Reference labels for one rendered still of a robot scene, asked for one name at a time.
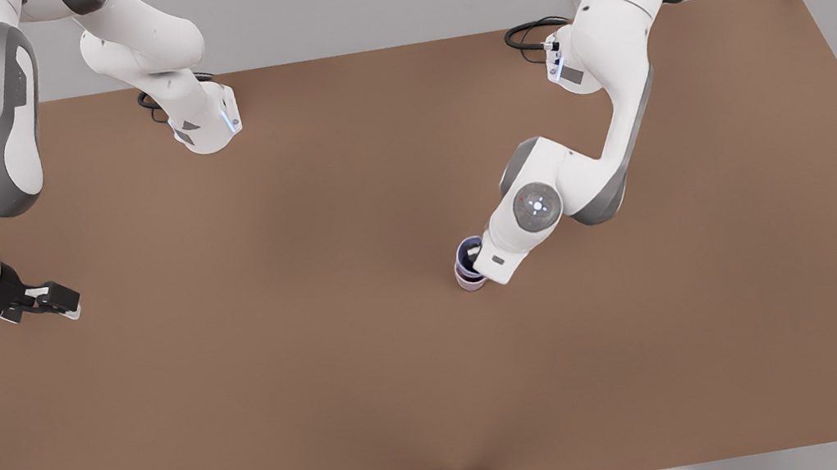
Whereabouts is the purple cup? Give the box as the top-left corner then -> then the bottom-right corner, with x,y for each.
451,235 -> 490,283

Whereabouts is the pink cup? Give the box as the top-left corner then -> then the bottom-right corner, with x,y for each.
455,265 -> 491,294

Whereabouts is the black cable loop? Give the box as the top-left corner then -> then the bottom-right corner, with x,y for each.
135,70 -> 222,129
502,13 -> 578,71

